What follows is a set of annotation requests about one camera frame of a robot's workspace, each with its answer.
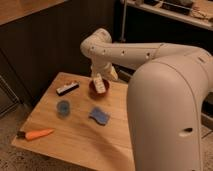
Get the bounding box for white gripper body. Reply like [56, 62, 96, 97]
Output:
[91, 62, 118, 81]

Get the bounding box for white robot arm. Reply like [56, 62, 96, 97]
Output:
[80, 28, 213, 171]

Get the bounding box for blue sponge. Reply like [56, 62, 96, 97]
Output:
[89, 107, 110, 126]

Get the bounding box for blue round cup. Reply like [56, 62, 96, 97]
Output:
[56, 100, 70, 117]

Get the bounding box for metal vertical pole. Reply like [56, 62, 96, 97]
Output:
[120, 0, 127, 42]

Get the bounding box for orange toy carrot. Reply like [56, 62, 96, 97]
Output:
[17, 129, 54, 141]

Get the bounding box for wooden shelf with clutter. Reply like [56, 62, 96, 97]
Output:
[120, 0, 213, 31]

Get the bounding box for wooden counter top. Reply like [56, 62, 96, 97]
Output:
[0, 0, 66, 25]

